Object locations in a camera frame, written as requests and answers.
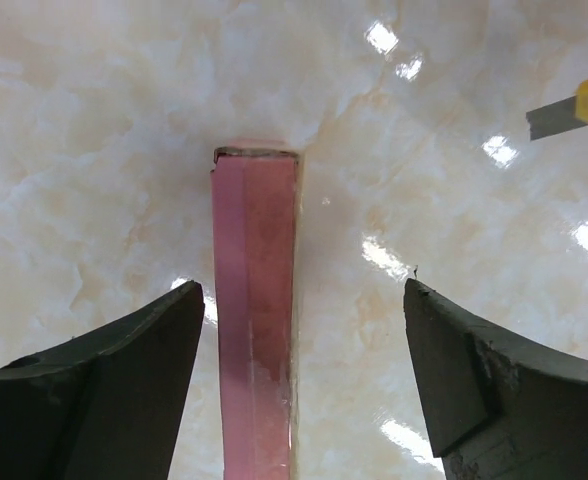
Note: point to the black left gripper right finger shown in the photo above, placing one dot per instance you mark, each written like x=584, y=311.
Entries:
x=496, y=404

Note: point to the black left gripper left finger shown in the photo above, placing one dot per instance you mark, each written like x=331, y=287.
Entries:
x=107, y=404

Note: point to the pink express box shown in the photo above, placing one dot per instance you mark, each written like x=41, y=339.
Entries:
x=255, y=200

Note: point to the yellow utility knife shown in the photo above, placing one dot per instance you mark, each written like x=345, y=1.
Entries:
x=561, y=116

